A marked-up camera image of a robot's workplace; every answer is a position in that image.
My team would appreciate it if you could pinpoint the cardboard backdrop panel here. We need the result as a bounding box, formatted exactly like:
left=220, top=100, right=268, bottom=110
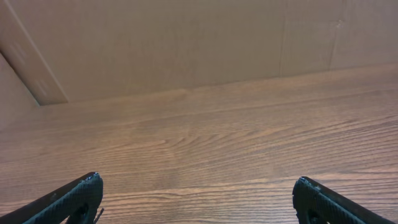
left=1, top=1, right=397, bottom=127

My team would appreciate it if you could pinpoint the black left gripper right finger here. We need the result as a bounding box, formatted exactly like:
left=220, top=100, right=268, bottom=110
left=292, top=176, right=394, bottom=224

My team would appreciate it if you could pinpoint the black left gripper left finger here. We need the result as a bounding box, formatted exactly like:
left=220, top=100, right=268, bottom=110
left=1, top=172, right=103, bottom=224

